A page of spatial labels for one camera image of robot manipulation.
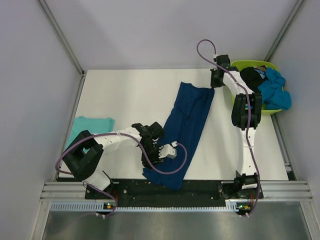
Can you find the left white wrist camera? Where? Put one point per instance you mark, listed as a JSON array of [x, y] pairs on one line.
[[168, 150]]

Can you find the left aluminium frame post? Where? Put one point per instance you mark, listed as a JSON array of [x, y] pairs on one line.
[[60, 36]]

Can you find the aluminium extrusion rail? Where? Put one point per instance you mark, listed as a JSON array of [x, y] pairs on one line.
[[273, 191]]

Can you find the right aluminium frame post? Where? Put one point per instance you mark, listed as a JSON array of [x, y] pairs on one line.
[[298, 6]]

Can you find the dark blue printed t-shirt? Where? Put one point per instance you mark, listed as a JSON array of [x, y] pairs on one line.
[[184, 125]]

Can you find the folded teal t-shirt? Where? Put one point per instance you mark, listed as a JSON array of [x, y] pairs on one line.
[[93, 125]]

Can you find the black t-shirt in basket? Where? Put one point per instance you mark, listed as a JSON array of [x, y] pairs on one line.
[[253, 77]]

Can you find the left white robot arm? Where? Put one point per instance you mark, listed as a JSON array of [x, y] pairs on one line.
[[84, 154]]

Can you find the aluminium frame post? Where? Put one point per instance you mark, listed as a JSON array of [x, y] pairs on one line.
[[298, 6], [60, 36]]

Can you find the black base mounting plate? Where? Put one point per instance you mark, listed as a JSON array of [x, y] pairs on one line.
[[193, 193]]

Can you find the lime green plastic basket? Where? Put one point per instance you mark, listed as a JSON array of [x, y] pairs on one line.
[[244, 63]]

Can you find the bright blue t-shirt in basket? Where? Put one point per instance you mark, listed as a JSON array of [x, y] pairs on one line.
[[272, 91]]

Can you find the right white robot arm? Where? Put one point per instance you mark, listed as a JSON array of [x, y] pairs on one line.
[[245, 117]]

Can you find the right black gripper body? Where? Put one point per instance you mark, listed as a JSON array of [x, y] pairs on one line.
[[214, 82]]

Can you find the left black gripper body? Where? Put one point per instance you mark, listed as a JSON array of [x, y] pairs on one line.
[[152, 152]]

